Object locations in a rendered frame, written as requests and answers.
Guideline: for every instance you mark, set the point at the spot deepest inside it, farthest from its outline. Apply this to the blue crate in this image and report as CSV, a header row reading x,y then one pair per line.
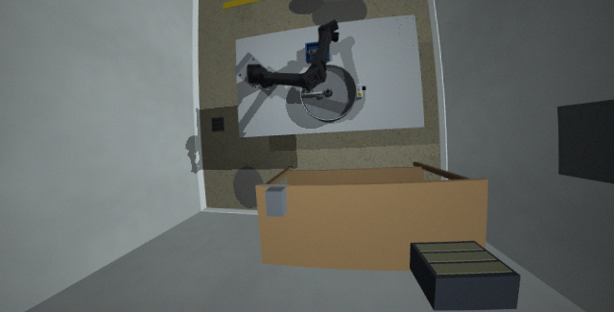
x,y
312,46

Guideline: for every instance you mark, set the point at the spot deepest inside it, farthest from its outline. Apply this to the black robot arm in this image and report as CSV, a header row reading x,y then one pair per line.
x,y
315,73

